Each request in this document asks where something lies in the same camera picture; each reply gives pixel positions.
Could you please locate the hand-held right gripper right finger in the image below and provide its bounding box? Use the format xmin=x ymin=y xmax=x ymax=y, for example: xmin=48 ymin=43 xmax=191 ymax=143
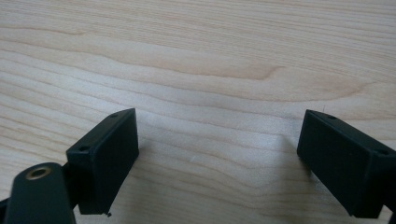
xmin=296 ymin=108 xmax=396 ymax=219

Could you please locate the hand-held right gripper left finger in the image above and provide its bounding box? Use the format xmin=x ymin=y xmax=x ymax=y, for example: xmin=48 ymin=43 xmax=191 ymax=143
xmin=65 ymin=107 xmax=140 ymax=217

